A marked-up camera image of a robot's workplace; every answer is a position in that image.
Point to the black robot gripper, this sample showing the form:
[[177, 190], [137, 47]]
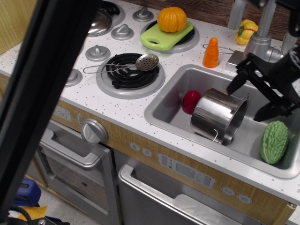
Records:
[[273, 80]]

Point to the grey toy sink basin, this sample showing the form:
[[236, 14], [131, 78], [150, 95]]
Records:
[[165, 112]]

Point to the stainless steel pot lid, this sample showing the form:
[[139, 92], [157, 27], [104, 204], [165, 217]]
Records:
[[101, 23]]

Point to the silver toy faucet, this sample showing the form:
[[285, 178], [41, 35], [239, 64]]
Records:
[[260, 42]]

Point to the green toy bitter gourd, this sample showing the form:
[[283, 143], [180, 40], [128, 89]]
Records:
[[274, 142]]

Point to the orange toy carrot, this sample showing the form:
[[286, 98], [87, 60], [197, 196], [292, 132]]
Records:
[[210, 59]]

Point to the red toy pepper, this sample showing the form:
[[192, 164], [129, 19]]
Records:
[[190, 101]]

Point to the yellow toy bell pepper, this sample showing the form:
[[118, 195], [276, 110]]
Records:
[[245, 32]]

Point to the black back right burner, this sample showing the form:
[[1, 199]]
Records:
[[185, 44]]

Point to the metal slotted spoon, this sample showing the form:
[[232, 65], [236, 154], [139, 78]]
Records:
[[145, 62]]

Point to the orange toy pumpkin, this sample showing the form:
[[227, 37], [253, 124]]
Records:
[[172, 19]]

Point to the green toy cutting board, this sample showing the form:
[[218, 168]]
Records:
[[156, 39]]

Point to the black front stove burner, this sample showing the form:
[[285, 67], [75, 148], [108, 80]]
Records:
[[128, 83]]

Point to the grey stovetop knob back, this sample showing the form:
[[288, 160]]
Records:
[[143, 15]]

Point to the grey stovetop knob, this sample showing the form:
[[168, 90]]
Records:
[[97, 53], [74, 78], [122, 33], [143, 15]]

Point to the grey stovetop knob upper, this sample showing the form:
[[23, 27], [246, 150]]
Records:
[[122, 33]]

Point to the grey toy dishwasher door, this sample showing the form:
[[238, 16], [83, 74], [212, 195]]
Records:
[[152, 198]]

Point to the grey stovetop knob middle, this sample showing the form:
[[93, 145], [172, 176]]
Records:
[[97, 53]]

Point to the silver oven dial right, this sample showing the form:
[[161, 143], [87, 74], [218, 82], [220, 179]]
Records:
[[92, 131]]

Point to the black back left burner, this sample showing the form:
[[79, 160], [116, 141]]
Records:
[[114, 10]]

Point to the grey stovetop knob front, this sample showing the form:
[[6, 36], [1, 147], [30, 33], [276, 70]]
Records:
[[74, 78]]

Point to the grey toy oven door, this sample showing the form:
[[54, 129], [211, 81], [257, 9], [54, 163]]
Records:
[[80, 172]]

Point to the blue clamp tool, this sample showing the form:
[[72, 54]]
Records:
[[28, 193]]

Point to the black camera frame bar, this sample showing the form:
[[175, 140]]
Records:
[[54, 38]]

